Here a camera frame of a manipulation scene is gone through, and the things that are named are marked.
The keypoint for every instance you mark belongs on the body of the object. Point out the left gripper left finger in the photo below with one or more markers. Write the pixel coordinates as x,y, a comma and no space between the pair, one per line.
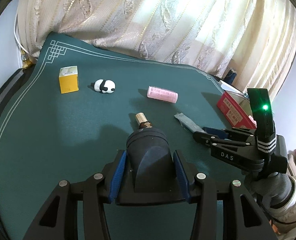
57,218

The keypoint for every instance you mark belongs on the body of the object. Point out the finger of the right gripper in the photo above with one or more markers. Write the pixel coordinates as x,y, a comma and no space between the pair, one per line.
218,131
216,139

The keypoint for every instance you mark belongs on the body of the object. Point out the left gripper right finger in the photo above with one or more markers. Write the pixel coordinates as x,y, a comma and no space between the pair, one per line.
242,216

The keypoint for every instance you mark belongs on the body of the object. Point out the silver blue tube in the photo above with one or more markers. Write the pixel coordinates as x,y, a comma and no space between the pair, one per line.
188,123

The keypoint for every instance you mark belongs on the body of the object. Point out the black dome cap object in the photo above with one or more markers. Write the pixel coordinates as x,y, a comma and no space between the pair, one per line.
149,176

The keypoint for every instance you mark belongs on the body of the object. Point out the small pink hair roller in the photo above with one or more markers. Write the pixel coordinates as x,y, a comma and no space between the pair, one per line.
162,94

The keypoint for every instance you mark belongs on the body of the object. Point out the black cosmetic bottle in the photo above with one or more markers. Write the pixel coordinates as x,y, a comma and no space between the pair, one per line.
142,121

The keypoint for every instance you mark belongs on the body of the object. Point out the gloved right hand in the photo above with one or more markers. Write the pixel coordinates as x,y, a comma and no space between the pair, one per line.
277,193

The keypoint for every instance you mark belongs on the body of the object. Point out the white power strip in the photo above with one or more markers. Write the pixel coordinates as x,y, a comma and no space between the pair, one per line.
227,87

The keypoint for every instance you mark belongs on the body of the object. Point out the dark blue thread spool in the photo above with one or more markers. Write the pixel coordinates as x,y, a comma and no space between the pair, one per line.
230,76

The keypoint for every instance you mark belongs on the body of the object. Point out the beige patterned curtain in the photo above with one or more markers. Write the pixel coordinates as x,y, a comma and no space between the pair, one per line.
253,39

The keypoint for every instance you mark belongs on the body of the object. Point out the green table mat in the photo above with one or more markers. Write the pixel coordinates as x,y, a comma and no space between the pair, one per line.
46,136

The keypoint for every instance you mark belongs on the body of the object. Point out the black white panda figurine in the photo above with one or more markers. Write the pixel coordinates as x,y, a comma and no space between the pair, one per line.
103,86

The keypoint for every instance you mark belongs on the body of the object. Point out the yellow small box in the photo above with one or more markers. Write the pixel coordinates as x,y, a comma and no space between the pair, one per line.
68,79

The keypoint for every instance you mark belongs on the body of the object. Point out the gold curtain tieback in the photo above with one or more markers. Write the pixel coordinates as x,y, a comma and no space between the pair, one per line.
27,61

